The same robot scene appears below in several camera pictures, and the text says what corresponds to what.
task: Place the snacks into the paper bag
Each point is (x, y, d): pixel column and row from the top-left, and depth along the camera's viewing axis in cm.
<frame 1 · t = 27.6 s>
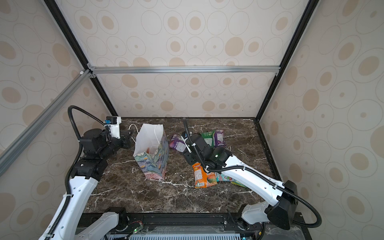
left hand: (135, 128, 68), fingers closed
right hand: (189, 149, 74), fingers open
small purple candy bag: (177, 142, 103), point 4 cm above the table
orange snack bag: (202, 178, 87), point 4 cm above the table
green snack bag: (210, 132, 108), point 4 cm above the table

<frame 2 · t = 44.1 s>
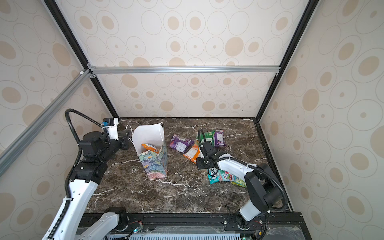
left hand: (132, 128, 68), fingers closed
right hand: (199, 163, 90), fingers open
orange snack bag: (148, 146, 89), point 13 cm above the table
orange snack bag 2: (192, 154, 98), point 3 cm above the table
the other named things where they were.

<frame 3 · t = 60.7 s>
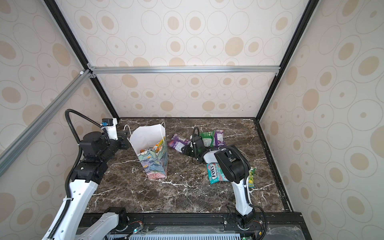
left hand: (130, 128, 69), fingers closed
right hand: (182, 149, 100), fingers open
orange snack bag 2: (157, 146, 80), point 21 cm above the table
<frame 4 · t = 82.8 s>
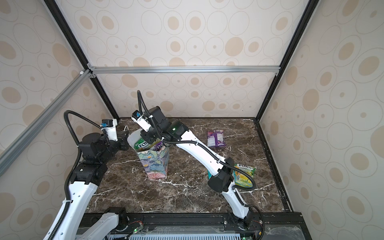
left hand: (130, 129, 68), fingers closed
right hand: (143, 131, 72), fingers open
small purple candy bag: (158, 146, 84), point 18 cm above the table
green snack bag: (142, 145, 85), point 18 cm above the table
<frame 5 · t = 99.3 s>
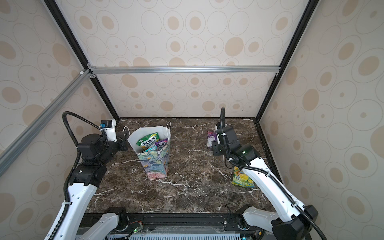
left hand: (129, 129, 68), fingers closed
right hand: (217, 142, 75), fingers open
teal spring candy bag: (154, 148, 76), point 24 cm above the table
